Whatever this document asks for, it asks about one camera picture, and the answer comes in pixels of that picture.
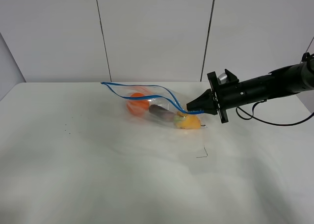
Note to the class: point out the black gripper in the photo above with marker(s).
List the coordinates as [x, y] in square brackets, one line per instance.
[204, 103]

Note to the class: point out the clear zip bag blue zipper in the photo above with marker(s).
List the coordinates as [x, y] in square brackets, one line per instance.
[155, 94]

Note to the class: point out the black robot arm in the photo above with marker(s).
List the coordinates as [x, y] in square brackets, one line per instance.
[228, 92]

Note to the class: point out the yellow pear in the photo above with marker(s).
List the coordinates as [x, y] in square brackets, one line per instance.
[187, 121]

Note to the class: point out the purple eggplant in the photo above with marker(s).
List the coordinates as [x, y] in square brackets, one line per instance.
[162, 113]

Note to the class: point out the orange fruit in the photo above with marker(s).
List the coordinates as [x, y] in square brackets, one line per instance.
[137, 107]

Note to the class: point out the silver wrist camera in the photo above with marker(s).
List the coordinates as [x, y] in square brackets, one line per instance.
[227, 78]

